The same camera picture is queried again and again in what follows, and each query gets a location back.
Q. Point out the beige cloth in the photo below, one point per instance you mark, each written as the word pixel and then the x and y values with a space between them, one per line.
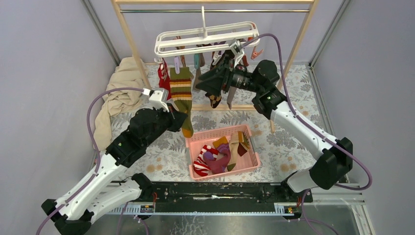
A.
pixel 126 75

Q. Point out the cream patterned sock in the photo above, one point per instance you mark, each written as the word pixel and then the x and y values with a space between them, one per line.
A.
pixel 196 77

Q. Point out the red white santa sock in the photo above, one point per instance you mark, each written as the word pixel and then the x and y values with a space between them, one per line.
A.
pixel 200 166

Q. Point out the white sock hanger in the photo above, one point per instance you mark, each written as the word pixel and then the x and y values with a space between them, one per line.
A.
pixel 203 39

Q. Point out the orange clothes peg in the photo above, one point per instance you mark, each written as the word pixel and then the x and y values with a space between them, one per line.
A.
pixel 255 53

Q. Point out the argyle brown sock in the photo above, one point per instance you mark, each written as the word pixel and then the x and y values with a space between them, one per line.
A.
pixel 214 100

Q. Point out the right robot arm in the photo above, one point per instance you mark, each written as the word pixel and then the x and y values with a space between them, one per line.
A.
pixel 332 155

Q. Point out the metal hanging rod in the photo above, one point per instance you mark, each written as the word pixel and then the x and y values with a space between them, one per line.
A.
pixel 214 11

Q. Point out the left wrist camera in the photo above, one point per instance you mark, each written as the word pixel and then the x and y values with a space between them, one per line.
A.
pixel 157 98

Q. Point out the beige striped patchwork sock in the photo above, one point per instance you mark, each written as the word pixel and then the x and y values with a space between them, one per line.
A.
pixel 239 145

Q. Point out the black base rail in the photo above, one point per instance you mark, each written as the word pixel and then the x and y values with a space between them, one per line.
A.
pixel 218 198

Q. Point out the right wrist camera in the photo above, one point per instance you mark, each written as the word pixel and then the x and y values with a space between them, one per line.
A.
pixel 236 48

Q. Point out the red bear sock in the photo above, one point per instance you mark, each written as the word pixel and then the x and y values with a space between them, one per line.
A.
pixel 164 78

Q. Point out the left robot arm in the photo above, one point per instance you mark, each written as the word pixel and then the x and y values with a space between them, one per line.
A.
pixel 76 211

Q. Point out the pink plastic basket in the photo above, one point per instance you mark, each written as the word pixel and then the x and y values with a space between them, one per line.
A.
pixel 248 162

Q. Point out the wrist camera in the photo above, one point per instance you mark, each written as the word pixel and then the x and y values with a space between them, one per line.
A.
pixel 236 48
pixel 157 98

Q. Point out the green striped sock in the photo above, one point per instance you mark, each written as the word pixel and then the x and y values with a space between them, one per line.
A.
pixel 180 89

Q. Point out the magenta yellow sock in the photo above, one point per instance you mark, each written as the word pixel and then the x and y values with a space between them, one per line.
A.
pixel 220 164

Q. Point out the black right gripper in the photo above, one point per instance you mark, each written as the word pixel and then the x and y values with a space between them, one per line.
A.
pixel 213 81

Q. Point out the teal clothes peg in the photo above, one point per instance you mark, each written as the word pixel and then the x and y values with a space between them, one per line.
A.
pixel 196 61

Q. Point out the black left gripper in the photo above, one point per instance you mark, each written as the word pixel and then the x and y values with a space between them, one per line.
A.
pixel 176 119

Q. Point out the wooden clothes rack frame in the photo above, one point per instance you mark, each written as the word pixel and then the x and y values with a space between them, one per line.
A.
pixel 252 42

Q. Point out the grey sock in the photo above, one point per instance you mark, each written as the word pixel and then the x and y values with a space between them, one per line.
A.
pixel 230 97

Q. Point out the lilac clothes peg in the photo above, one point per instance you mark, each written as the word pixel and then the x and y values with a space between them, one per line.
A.
pixel 177 64

